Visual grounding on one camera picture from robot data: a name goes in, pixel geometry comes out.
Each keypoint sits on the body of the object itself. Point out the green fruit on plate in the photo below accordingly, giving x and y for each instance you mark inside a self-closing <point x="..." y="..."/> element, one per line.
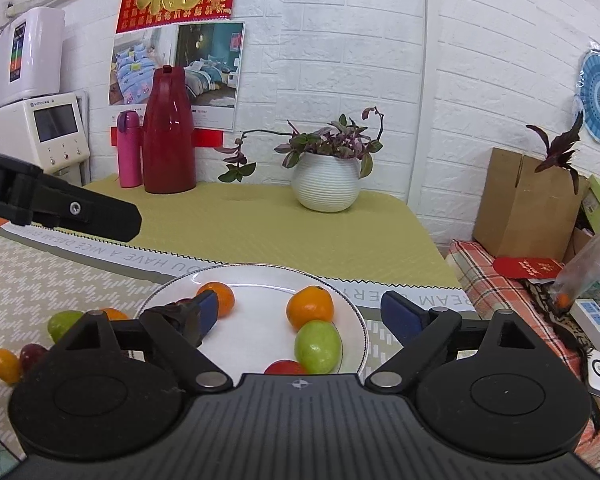
<point x="318" y="347"/>

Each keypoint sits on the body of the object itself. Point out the clear plastic bag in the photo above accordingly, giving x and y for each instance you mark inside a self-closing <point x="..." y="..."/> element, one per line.
<point x="579" y="278"/>

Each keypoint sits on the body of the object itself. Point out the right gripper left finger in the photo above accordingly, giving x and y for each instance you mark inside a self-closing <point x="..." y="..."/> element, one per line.
<point x="169" y="337"/>

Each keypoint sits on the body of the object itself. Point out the brown cardboard box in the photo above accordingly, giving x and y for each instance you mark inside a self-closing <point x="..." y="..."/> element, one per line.
<point x="526" y="213"/>

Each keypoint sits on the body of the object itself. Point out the red envelope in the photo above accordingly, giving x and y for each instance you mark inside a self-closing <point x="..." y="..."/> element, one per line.
<point x="527" y="268"/>

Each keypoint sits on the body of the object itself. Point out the plaid red cloth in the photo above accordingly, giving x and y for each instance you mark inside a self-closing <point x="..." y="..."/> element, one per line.
<point x="489" y="292"/>

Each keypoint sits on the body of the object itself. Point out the white round plate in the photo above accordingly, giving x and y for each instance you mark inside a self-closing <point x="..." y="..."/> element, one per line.
<point x="257" y="332"/>

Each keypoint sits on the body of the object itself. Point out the bedding wall calendar poster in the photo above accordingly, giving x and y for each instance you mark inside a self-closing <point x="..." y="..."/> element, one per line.
<point x="201" y="37"/>

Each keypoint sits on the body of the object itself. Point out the small orange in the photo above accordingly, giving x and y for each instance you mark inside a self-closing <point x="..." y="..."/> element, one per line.
<point x="225" y="297"/>

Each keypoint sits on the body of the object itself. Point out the white appliance with screen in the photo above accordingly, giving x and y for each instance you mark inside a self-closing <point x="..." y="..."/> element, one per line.
<point x="48" y="132"/>

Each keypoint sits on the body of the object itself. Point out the large orange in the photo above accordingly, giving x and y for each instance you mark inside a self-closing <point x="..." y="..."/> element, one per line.
<point x="115" y="314"/>
<point x="312" y="303"/>

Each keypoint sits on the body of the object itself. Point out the tall red thermos jug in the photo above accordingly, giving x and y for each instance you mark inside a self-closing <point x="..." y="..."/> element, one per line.
<point x="168" y="159"/>

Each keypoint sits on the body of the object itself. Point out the pink thermos bottle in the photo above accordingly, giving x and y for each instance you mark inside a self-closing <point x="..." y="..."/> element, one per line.
<point x="129" y="135"/>

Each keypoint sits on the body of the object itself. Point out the small yellow-orange mandarin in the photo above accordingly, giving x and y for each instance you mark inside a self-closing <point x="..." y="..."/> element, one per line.
<point x="10" y="367"/>

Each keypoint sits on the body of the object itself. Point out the patterned beige tablecloth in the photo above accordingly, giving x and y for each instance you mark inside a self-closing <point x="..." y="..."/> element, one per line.
<point x="43" y="272"/>

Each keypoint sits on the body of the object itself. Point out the dark purple plant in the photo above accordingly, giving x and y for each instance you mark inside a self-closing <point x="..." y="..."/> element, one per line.
<point x="560" y="150"/>

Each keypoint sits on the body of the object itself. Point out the white pot with plant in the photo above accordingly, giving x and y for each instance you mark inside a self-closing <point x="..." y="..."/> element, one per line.
<point x="328" y="164"/>

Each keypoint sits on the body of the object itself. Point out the green apple on table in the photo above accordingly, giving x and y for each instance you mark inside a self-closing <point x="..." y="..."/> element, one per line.
<point x="61" y="322"/>

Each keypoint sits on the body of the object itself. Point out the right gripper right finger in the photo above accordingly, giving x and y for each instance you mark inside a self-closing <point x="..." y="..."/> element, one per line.
<point x="441" y="350"/>

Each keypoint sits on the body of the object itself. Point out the white water purifier unit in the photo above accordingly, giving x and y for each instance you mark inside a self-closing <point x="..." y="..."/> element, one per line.
<point x="30" y="55"/>

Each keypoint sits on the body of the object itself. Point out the olive green table mat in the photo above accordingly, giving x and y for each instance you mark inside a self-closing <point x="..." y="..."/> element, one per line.
<point x="377" y="239"/>

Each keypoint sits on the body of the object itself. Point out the small red fruit on plate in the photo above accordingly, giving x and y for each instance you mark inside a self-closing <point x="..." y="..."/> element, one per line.
<point x="286" y="367"/>

